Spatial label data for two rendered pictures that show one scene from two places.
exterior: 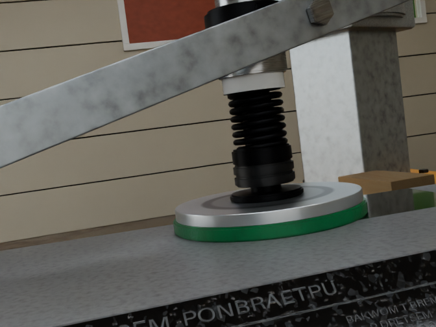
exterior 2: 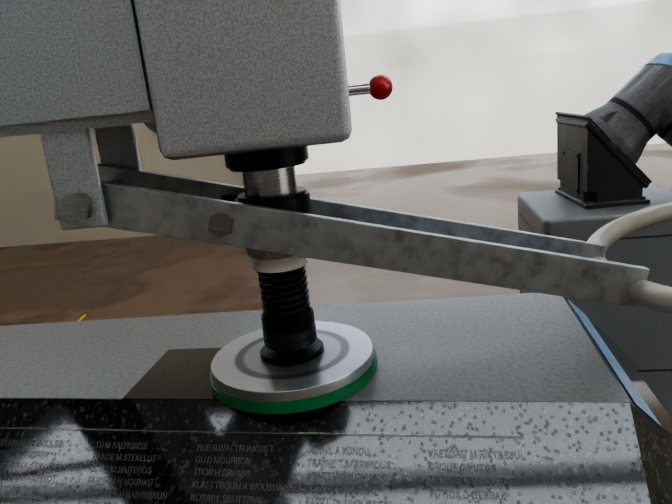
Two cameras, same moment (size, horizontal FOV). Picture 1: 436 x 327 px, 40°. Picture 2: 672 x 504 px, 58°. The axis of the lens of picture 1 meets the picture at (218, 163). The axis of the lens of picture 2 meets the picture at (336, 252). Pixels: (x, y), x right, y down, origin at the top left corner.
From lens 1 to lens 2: 1.38 m
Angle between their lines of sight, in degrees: 151
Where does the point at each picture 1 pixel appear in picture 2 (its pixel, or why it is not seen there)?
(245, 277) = (374, 308)
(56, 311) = (461, 304)
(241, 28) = not seen: hidden behind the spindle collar
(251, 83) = not seen: hidden behind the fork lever
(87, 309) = (447, 303)
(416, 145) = not seen: outside the picture
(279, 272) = (359, 307)
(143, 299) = (422, 304)
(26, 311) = (476, 307)
